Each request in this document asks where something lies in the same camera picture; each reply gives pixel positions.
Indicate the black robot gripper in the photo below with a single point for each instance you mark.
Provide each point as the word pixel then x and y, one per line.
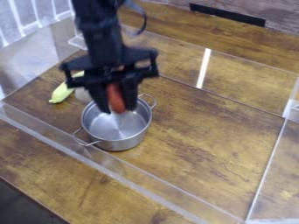
pixel 109 63

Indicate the red and white plush mushroom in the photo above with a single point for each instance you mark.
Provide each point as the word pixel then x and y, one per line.
pixel 114 97

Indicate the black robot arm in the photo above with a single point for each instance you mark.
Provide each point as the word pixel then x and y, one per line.
pixel 97 15

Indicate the silver metal pot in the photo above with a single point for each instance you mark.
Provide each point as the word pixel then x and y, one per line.
pixel 115 132

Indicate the black strip on table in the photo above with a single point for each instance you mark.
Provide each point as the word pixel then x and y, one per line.
pixel 229 15

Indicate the yellow handled metal tool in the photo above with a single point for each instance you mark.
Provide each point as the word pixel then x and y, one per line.
pixel 62 93

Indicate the clear acrylic triangle bracket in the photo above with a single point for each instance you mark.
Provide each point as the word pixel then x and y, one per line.
pixel 78 41

